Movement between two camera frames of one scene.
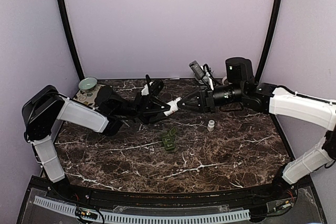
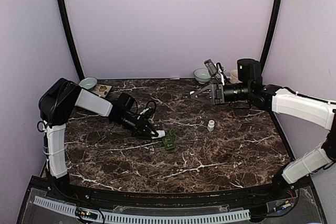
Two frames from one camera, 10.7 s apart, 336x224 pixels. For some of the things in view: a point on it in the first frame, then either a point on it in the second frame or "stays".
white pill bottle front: (174, 107) -> (161, 132)
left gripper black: (146, 109) -> (136, 131)
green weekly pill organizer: (169, 141) stays
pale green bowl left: (87, 84) stays
